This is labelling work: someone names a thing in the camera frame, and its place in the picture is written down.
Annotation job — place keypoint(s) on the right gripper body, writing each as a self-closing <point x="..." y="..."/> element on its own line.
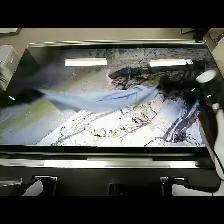
<point x="170" y="85"/>

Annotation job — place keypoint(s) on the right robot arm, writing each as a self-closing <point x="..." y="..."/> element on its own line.
<point x="218" y="140"/>

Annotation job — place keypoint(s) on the silver frame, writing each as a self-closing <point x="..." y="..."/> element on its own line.
<point x="100" y="163"/>

